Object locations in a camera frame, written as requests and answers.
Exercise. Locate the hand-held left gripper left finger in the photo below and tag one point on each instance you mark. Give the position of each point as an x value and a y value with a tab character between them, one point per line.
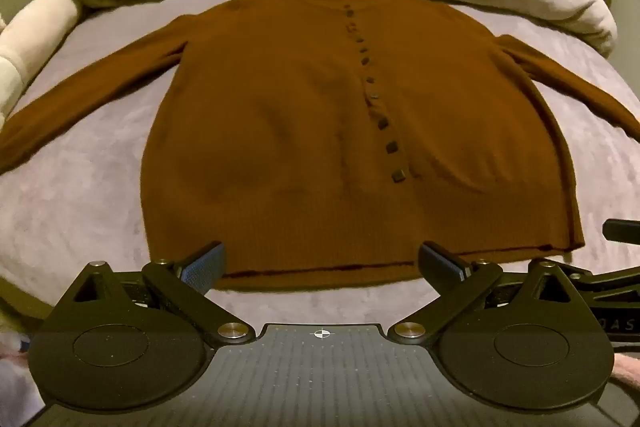
202	268

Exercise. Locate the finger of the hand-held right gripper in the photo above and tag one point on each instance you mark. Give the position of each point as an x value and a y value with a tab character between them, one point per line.
622	231
612	284

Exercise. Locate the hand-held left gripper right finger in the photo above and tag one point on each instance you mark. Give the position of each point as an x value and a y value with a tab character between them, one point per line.
442	264

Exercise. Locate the brown knit cardigan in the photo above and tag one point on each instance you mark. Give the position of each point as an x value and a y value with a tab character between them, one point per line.
280	107

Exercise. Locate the lavender bed sheet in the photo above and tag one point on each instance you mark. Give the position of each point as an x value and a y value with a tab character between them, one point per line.
100	167

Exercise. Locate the pink pillow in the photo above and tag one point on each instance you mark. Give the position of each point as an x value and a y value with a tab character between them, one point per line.
35	32

